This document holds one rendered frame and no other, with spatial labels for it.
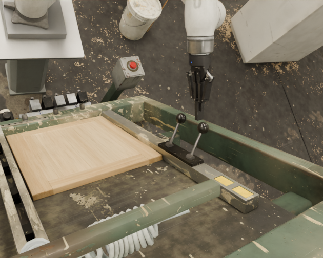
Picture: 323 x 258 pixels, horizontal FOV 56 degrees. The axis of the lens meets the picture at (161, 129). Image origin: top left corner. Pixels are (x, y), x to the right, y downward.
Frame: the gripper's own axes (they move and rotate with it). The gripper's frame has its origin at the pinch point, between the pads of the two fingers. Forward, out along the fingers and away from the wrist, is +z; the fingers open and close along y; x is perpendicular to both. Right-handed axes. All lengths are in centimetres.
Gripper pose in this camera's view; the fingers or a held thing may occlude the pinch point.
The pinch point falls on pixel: (199, 110)
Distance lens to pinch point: 112.3
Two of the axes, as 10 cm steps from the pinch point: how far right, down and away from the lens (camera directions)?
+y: -5.4, -2.9, 7.9
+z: 0.3, 9.3, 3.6
